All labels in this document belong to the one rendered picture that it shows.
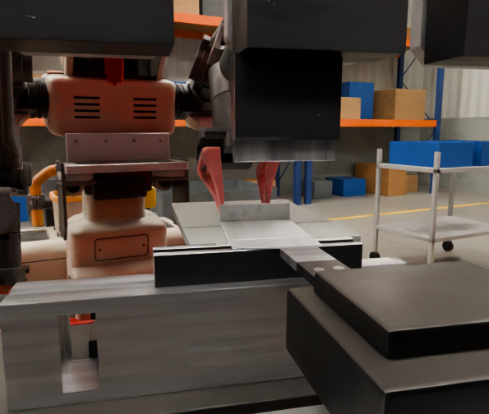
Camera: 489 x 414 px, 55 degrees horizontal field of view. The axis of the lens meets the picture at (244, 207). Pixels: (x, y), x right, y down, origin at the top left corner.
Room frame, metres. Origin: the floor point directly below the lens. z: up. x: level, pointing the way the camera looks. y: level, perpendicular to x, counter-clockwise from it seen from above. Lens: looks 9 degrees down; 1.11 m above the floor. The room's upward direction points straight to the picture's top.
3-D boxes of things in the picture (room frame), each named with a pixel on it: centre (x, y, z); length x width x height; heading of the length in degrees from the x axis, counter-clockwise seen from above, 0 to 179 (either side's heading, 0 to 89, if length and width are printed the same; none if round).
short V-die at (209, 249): (0.44, -0.01, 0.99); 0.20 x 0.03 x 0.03; 103
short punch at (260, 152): (0.44, -0.04, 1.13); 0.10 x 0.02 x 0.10; 103
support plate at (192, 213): (0.59, -0.01, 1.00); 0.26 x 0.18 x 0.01; 13
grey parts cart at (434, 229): (3.75, -1.61, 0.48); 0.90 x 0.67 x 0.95; 117
